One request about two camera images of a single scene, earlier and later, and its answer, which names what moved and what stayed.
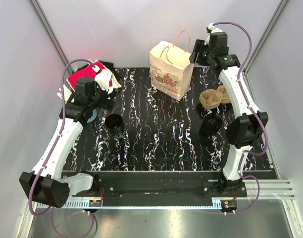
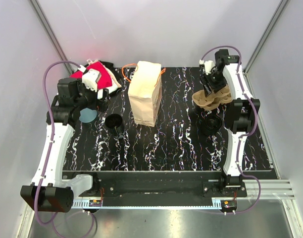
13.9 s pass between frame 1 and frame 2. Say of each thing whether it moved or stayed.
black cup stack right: stayed
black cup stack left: stayed
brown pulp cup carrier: moved
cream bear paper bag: moved
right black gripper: moved
